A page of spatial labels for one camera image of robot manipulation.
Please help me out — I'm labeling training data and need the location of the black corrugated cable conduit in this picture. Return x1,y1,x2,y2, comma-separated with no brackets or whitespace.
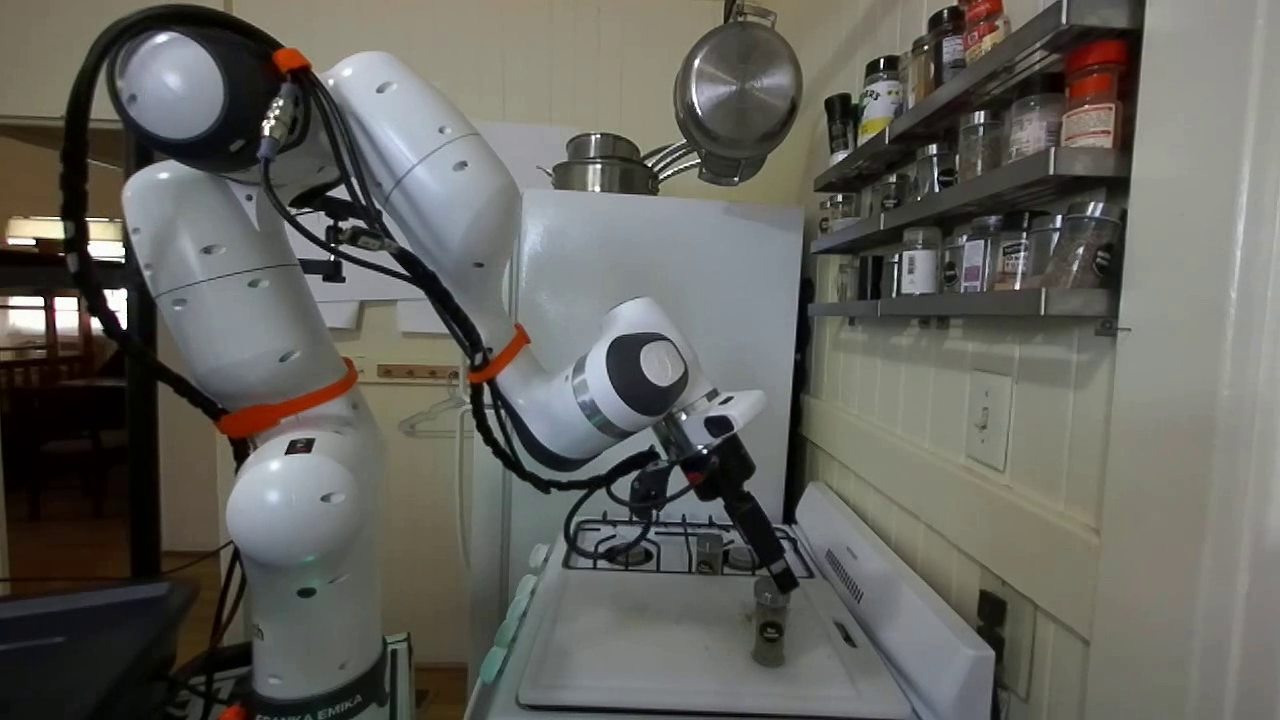
57,0,311,470

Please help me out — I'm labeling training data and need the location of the small hanging steel pan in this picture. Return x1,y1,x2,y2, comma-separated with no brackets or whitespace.
693,142,772,192

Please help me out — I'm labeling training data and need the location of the white gas stove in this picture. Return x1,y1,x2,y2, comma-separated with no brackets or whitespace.
463,474,1003,720

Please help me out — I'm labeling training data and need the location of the black spice bottle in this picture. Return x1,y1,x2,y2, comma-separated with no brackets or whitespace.
819,88,859,169

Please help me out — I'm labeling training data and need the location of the cream wall light switch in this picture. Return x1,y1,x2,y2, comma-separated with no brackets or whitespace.
959,367,1022,474

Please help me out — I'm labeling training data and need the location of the grey spice jar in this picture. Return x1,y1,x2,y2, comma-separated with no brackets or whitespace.
688,530,734,578

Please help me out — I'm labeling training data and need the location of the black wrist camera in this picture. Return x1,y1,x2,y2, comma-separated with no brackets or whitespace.
623,454,675,524

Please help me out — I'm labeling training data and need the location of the red spice bottle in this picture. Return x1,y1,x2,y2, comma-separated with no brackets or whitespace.
959,0,1014,64

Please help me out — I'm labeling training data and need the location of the steel wall spice rack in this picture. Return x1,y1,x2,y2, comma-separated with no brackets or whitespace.
805,0,1151,337

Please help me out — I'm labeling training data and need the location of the red cap spice jar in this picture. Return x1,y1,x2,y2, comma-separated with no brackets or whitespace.
1056,32,1135,151

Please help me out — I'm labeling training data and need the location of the steel pot with lid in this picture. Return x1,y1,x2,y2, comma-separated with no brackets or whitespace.
550,127,669,201

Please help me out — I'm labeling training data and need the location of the dark wooden chair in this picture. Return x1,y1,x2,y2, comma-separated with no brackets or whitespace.
0,340,131,529

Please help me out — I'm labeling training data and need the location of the glass jar of brown spice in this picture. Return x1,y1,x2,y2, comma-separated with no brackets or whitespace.
750,571,794,672

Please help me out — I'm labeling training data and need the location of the large white label spice bottle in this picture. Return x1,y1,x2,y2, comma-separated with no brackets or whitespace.
855,51,913,142

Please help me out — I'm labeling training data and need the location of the dark grey monitor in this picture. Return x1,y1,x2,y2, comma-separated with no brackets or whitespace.
0,577,190,720

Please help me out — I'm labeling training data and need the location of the pink label spice bottle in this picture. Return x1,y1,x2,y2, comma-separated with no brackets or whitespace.
953,214,1002,294

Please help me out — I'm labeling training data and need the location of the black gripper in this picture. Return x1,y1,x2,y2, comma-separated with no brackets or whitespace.
675,429,805,598

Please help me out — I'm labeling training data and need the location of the white refrigerator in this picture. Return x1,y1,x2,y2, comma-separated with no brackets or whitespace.
463,182,814,672

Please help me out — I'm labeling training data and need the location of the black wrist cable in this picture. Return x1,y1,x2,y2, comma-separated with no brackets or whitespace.
257,74,672,571

